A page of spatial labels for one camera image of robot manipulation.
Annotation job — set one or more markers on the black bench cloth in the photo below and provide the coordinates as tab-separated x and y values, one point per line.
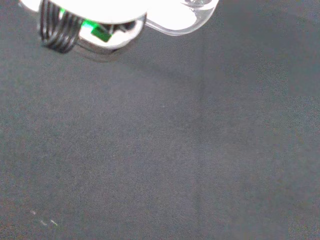
160	140

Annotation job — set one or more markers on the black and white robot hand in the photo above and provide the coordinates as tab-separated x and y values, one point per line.
100	10

